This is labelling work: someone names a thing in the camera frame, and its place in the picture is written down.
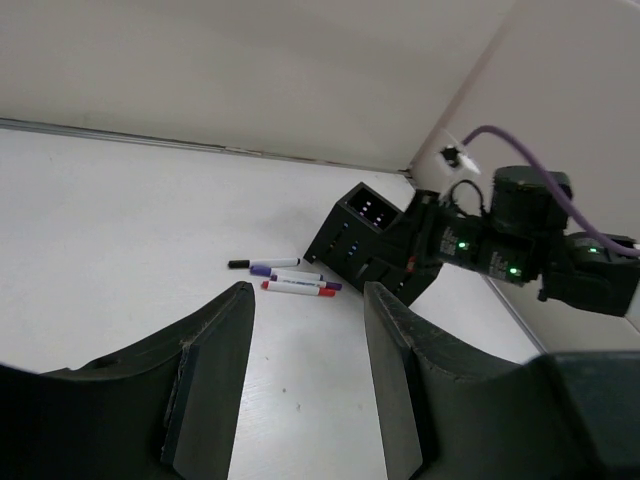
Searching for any black-capped white marker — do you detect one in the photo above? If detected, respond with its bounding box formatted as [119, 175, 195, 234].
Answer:
[227, 257, 301, 269]

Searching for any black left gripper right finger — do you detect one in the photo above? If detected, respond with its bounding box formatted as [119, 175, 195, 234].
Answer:
[364, 282, 639, 479]

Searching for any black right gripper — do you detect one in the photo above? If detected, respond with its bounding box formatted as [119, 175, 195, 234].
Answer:
[384, 165, 568, 285]

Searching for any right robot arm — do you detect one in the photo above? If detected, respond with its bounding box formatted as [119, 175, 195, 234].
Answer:
[378, 166, 639, 317]

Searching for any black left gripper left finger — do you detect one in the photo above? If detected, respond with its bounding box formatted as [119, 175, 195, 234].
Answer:
[1, 282, 255, 479]

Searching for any red and purple marker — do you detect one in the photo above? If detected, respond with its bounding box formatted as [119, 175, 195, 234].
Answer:
[261, 275, 342, 297]

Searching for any black two-compartment organizer box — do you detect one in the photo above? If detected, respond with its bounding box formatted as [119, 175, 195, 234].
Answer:
[304, 182, 442, 306]

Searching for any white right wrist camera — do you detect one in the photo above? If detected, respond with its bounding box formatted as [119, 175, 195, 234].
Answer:
[434, 129, 481, 182]

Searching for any purple-capped white marker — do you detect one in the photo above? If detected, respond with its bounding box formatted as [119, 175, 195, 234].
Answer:
[249, 265, 324, 281]

